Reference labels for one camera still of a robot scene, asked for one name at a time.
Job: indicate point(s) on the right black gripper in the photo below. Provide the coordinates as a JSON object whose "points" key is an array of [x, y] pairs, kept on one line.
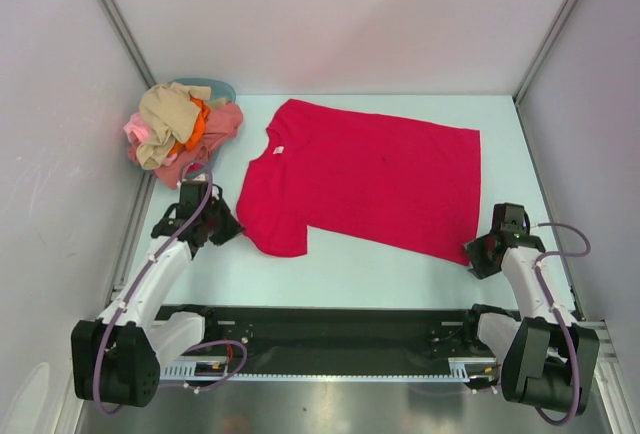
{"points": [[480, 267]]}

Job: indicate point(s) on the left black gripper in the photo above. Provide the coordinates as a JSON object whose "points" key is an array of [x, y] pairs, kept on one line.
{"points": [[232, 227]]}

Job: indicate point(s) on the magenta red t-shirt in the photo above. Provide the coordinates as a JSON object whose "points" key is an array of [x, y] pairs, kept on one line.
{"points": [[401, 182]]}

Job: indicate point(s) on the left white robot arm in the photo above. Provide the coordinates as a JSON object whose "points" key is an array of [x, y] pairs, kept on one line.
{"points": [[118, 358]]}

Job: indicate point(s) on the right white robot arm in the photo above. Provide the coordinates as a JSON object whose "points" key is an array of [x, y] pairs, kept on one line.
{"points": [[546, 359]]}

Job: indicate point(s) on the orange t-shirt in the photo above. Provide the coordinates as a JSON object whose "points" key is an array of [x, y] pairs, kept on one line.
{"points": [[197, 133]]}

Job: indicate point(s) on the salmon pink t-shirt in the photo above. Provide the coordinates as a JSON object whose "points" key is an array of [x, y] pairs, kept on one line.
{"points": [[221, 122]]}

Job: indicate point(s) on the beige t-shirt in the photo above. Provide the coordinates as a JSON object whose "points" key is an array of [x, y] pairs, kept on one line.
{"points": [[171, 115]]}

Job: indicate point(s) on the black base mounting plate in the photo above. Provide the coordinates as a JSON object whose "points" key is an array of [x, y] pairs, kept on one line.
{"points": [[364, 336]]}

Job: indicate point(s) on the blue plastic laundry basket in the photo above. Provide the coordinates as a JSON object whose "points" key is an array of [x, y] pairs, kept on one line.
{"points": [[199, 162]]}

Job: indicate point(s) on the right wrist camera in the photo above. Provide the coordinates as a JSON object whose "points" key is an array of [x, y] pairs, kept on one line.
{"points": [[510, 218]]}

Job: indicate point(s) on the white slotted cable duct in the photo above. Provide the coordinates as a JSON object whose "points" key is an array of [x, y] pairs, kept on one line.
{"points": [[204, 371]]}

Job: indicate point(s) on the aluminium extrusion rail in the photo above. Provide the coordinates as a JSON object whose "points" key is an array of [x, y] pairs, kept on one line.
{"points": [[607, 351]]}

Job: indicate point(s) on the left corner aluminium post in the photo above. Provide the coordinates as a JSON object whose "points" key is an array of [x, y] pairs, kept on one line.
{"points": [[122, 30]]}

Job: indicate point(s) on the corner aluminium post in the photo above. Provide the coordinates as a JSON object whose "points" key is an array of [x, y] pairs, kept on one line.
{"points": [[122, 30], [559, 22]]}

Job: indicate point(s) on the right corner aluminium post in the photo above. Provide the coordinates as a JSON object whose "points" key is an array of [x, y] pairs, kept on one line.
{"points": [[559, 22]]}

